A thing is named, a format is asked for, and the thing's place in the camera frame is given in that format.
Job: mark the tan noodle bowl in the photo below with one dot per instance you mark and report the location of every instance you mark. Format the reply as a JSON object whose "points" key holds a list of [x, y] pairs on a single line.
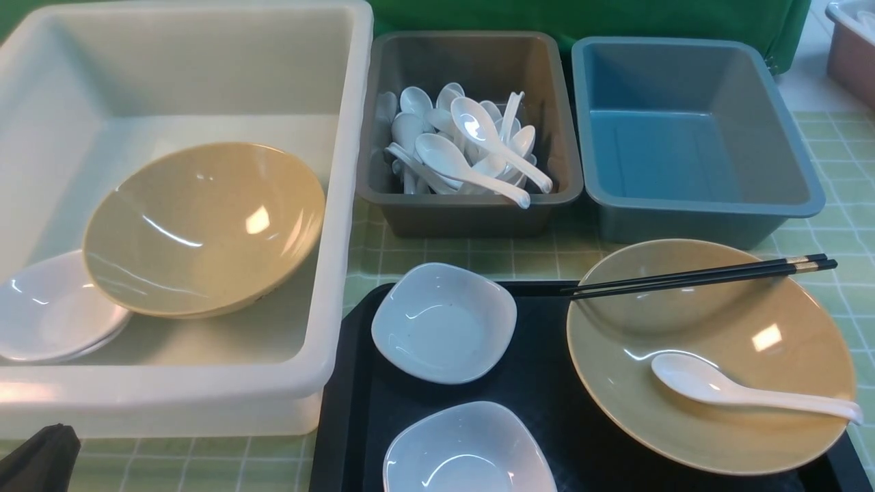
{"points": [[765, 334]]}

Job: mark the white spoon of pile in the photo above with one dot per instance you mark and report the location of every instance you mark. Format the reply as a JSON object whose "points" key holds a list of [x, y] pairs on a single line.
{"points": [[475, 124], [444, 158]]}

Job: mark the white soup spoon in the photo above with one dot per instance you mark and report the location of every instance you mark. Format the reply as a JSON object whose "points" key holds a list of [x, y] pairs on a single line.
{"points": [[699, 381]]}

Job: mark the white spoon top of pile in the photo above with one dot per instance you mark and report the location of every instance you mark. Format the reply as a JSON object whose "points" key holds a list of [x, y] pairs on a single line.
{"points": [[475, 124]]}

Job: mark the white dish in tub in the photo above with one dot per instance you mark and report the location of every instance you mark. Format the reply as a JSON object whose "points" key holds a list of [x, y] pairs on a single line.
{"points": [[52, 312]]}

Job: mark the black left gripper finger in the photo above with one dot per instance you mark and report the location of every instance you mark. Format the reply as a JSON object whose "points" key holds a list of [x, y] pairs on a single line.
{"points": [[42, 463]]}

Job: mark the blue-grey plastic bin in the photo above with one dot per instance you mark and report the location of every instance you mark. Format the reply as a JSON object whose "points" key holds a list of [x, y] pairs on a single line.
{"points": [[687, 138]]}

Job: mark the pink bin with white rim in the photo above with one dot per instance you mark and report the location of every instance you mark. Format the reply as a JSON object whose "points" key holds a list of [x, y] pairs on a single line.
{"points": [[851, 55]]}

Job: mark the tan bowl in tub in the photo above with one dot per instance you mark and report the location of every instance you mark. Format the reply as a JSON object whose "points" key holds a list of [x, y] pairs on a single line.
{"points": [[204, 231]]}

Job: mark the black serving tray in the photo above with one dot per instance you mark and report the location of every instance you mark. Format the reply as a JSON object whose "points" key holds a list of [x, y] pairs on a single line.
{"points": [[368, 401]]}

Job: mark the grey plastic bin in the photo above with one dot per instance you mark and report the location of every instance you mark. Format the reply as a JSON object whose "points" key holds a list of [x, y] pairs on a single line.
{"points": [[489, 65]]}

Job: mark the black chopstick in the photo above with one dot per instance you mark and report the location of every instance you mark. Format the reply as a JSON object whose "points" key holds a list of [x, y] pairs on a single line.
{"points": [[718, 270], [718, 279]]}

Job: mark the white spoon front of pile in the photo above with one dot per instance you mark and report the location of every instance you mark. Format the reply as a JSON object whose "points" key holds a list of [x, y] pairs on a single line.
{"points": [[444, 158]]}

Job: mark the large white plastic tub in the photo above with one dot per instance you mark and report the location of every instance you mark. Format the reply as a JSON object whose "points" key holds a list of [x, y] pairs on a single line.
{"points": [[93, 92]]}

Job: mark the white square dish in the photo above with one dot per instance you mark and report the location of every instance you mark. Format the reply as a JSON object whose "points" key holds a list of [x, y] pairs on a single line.
{"points": [[477, 446], [444, 324]]}

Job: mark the green checkered tablecloth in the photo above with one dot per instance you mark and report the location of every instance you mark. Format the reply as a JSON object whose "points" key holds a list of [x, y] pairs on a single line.
{"points": [[840, 144]]}

